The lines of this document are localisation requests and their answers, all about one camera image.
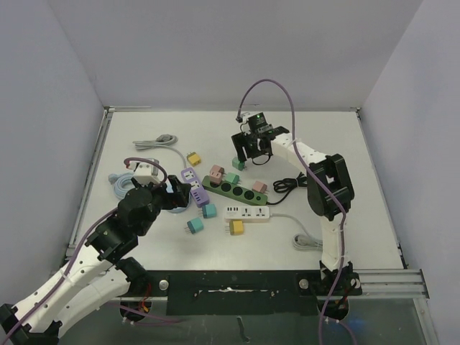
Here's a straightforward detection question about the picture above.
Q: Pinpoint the purple camera cable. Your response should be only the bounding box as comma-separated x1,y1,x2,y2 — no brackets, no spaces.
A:
3,157,168,342
236,78,359,345

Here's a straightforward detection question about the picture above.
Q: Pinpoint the teal plug adapter lower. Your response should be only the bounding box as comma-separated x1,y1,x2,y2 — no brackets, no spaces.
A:
185,218,204,234

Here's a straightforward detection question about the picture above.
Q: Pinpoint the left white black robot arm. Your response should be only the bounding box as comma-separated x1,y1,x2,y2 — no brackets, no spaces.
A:
1,175,191,344

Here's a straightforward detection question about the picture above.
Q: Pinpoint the yellow plug adapter lower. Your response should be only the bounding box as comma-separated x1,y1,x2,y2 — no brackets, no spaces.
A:
225,220,244,236

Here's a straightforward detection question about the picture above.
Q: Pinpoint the purple power strip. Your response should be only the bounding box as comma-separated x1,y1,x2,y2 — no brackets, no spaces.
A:
181,167,210,208

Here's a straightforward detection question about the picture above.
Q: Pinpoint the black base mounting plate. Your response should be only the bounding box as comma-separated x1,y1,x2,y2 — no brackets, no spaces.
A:
118,269,360,317

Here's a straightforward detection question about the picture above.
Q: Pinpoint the teal plug adapter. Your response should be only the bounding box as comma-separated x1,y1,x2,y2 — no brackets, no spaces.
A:
185,218,204,234
201,203,217,219

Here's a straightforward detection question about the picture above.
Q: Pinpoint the aluminium rail frame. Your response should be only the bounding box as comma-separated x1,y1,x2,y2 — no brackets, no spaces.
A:
69,109,426,298

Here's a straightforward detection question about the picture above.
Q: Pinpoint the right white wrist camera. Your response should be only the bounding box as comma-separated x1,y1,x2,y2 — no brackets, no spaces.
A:
236,112,252,124

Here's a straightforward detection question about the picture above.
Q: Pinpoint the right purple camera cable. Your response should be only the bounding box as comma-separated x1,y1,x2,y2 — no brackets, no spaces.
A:
236,78,359,345

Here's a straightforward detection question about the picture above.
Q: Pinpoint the teal plug adapter upper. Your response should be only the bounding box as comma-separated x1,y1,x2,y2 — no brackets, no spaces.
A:
201,203,217,219

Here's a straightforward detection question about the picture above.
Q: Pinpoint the yellow plug adapter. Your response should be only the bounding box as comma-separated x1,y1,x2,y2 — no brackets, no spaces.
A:
186,152,201,167
225,220,244,236

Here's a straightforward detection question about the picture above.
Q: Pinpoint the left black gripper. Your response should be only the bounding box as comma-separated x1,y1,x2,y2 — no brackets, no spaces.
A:
134,175,190,236

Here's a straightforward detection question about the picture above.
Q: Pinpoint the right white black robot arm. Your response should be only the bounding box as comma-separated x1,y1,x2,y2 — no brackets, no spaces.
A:
231,113,355,294

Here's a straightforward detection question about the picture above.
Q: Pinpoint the round blue power strip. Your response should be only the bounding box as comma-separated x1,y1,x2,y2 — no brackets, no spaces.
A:
168,206,189,214

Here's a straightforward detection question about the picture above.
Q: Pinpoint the light blue coiled cord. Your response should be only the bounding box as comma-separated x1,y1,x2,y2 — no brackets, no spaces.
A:
108,171,139,199

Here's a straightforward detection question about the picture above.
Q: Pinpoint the green power strip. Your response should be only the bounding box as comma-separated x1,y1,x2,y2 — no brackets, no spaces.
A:
202,175,268,206

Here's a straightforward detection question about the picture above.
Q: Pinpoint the pink plug adapter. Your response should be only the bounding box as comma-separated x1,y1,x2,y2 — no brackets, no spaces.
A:
209,165,225,185
252,180,269,194

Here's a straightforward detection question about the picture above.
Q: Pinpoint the green plug adapter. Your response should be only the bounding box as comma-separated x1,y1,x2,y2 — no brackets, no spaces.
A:
224,172,240,184
232,157,247,171

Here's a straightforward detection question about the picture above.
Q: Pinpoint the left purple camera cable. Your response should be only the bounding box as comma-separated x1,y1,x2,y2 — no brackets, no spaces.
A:
3,157,168,342

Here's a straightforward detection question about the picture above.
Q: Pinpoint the black power cord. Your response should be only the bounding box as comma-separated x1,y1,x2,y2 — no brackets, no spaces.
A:
267,172,308,206

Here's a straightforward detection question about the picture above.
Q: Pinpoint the white power strip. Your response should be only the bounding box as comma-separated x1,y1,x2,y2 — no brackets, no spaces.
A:
224,206,270,223

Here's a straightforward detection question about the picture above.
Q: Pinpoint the yellow plug adapter upper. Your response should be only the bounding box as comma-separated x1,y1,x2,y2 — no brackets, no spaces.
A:
186,152,201,167

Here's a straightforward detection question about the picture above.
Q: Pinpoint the grey cord of purple strip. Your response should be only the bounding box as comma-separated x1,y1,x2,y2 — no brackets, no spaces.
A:
132,134,188,170

